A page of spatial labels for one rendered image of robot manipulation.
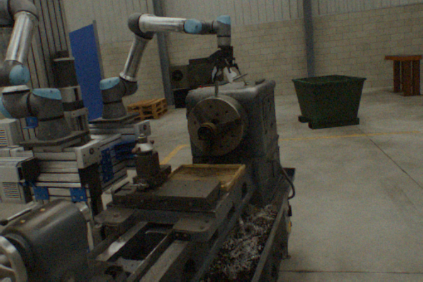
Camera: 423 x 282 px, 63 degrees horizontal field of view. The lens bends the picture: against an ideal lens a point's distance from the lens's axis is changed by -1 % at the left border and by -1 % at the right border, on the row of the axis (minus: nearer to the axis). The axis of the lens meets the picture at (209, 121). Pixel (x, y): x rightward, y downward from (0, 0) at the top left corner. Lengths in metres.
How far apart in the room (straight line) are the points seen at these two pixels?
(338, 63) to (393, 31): 1.81
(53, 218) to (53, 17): 1.39
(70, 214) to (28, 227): 0.10
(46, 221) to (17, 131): 1.33
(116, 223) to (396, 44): 11.48
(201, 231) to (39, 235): 0.52
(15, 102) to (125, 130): 0.62
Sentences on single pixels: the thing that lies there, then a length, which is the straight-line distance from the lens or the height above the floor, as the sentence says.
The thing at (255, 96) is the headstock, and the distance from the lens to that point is 1.92.
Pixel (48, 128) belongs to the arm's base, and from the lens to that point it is 1.72.
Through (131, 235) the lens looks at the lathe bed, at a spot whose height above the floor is 0.87.
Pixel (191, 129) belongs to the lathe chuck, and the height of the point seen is 1.07.
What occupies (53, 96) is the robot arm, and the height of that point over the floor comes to 1.35.
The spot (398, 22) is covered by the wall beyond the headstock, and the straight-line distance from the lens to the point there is 12.29.
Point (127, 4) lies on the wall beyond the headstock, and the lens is 12.95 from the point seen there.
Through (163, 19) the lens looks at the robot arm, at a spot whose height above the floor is 1.67.
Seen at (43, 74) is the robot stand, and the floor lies 1.46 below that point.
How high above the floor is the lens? 1.44
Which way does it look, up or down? 10 degrees down
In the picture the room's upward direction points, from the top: 6 degrees counter-clockwise
